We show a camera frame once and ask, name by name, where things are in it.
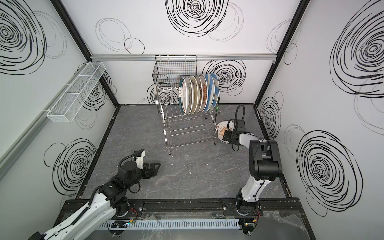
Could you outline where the cream floral plate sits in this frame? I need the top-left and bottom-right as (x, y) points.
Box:
(190, 76), (200, 114)

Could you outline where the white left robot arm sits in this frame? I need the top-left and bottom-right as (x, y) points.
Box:
(29, 161), (161, 240)

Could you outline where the small blue striped plate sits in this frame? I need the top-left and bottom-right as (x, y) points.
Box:
(205, 74), (215, 112)

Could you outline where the sunburst plate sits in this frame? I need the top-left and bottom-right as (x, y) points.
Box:
(199, 75), (209, 112)
(216, 120), (230, 144)

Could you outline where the black wire wall basket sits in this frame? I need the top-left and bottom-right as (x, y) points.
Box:
(152, 55), (197, 87)

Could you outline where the green rim red ring plate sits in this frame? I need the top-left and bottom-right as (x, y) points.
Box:
(178, 77), (186, 115)

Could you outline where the red text green rim plate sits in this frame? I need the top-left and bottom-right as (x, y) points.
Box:
(195, 75), (203, 113)

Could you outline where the white wire wall shelf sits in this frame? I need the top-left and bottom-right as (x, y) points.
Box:
(47, 62), (106, 123)

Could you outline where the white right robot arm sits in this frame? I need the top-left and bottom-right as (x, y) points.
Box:
(223, 120), (283, 210)

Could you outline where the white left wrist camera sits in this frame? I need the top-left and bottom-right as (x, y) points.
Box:
(135, 151), (146, 169)

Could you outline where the stainless steel dish rack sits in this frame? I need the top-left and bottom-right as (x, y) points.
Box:
(147, 75), (221, 154)

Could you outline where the white plate thin green line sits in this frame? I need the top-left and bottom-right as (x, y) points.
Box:
(185, 77), (194, 115)

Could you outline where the aluminium wall rail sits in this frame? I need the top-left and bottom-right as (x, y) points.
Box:
(91, 53), (277, 62)

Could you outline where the large blue striped plate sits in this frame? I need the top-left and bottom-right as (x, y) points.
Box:
(210, 73), (220, 111)

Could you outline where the white slotted cable duct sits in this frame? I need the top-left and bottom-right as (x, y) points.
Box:
(97, 219), (241, 231)

